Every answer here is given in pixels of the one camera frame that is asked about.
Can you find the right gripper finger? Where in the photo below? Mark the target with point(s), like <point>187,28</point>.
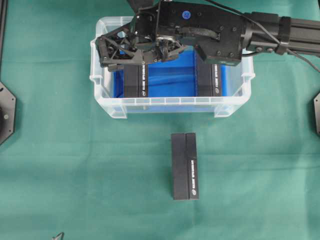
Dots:
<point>116,48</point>

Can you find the blue liner in case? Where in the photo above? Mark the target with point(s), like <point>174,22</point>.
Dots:
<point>175,78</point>

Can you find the black box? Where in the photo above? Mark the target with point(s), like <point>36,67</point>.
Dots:
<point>184,166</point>
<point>136,81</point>
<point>209,78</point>

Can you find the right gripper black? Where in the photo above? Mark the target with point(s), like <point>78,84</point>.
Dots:
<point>164,29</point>

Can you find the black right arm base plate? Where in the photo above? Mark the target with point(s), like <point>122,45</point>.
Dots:
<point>313,114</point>

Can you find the small grey object at edge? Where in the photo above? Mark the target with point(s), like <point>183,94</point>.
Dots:
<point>59,236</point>

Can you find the clear plastic storage case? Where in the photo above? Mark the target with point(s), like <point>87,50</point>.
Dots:
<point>238,92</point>

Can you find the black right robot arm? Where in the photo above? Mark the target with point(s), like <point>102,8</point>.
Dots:
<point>271,33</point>

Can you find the green table cloth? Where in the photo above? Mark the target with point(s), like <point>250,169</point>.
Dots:
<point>69,167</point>

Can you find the black frame rail left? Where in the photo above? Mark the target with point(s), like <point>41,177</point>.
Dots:
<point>3,14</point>

